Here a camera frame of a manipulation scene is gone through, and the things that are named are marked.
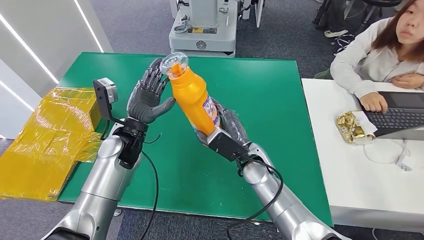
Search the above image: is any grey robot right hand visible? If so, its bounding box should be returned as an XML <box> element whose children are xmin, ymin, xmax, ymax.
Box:
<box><xmin>195</xmin><ymin>97</ymin><xmax>252</xmax><ymax>149</ymax></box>

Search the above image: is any person's left hand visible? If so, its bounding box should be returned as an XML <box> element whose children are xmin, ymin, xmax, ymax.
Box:
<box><xmin>390</xmin><ymin>72</ymin><xmax>424</xmax><ymax>90</ymax></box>

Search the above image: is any person's right hand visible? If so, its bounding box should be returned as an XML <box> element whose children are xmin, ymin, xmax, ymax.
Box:
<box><xmin>359</xmin><ymin>91</ymin><xmax>389</xmax><ymax>115</ymax></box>

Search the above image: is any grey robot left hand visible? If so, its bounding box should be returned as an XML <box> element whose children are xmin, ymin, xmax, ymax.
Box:
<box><xmin>125</xmin><ymin>57</ymin><xmax>177</xmax><ymax>125</ymax></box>

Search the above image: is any orange plastic bottle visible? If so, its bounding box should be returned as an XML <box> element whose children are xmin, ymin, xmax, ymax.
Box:
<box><xmin>159</xmin><ymin>51</ymin><xmax>222</xmax><ymax>138</ymax></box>

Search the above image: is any dark laptop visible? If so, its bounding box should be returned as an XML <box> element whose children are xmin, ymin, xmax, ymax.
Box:
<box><xmin>352</xmin><ymin>91</ymin><xmax>424</xmax><ymax>142</ymax></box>

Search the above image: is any gold foil snack wrapper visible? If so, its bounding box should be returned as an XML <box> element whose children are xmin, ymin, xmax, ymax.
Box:
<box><xmin>336</xmin><ymin>109</ymin><xmax>379</xmax><ymax>146</ymax></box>

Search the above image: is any person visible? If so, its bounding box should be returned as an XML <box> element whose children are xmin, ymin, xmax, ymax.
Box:
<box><xmin>329</xmin><ymin>0</ymin><xmax>424</xmax><ymax>114</ymax></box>

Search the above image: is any white shoe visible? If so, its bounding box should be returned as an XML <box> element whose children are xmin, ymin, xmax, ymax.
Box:
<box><xmin>323</xmin><ymin>28</ymin><xmax>350</xmax><ymax>38</ymax></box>

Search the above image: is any black office chair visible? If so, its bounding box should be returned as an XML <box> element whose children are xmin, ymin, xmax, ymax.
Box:
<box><xmin>312</xmin><ymin>0</ymin><xmax>404</xmax><ymax>36</ymax></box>

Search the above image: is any yellow taped cardboard box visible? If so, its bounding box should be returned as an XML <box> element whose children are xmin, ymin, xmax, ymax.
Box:
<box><xmin>0</xmin><ymin>86</ymin><xmax>103</xmax><ymax>203</ymax></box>

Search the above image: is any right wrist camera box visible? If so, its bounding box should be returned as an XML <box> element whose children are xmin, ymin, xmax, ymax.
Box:
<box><xmin>206</xmin><ymin>127</ymin><xmax>251</xmax><ymax>164</ymax></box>

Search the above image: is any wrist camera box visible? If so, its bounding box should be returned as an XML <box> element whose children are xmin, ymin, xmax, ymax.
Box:
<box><xmin>206</xmin><ymin>127</ymin><xmax>251</xmax><ymax>164</ymax></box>
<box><xmin>92</xmin><ymin>77</ymin><xmax>127</xmax><ymax>126</ymax></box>

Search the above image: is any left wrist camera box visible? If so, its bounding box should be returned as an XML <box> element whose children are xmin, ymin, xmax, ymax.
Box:
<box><xmin>92</xmin><ymin>77</ymin><xmax>127</xmax><ymax>126</ymax></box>

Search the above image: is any white charger cable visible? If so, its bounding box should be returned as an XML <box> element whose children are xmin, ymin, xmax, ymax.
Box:
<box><xmin>362</xmin><ymin>139</ymin><xmax>414</xmax><ymax>173</ymax></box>

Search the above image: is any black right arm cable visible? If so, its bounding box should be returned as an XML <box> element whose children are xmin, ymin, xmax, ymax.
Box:
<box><xmin>225</xmin><ymin>158</ymin><xmax>285</xmax><ymax>240</ymax></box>

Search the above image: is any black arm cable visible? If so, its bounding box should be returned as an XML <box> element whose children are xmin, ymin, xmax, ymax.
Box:
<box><xmin>139</xmin><ymin>132</ymin><xmax>164</xmax><ymax>240</ymax></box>
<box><xmin>225</xmin><ymin>158</ymin><xmax>285</xmax><ymax>240</ymax></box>

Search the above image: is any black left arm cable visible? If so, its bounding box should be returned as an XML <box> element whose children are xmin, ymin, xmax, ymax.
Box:
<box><xmin>139</xmin><ymin>132</ymin><xmax>164</xmax><ymax>240</ymax></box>

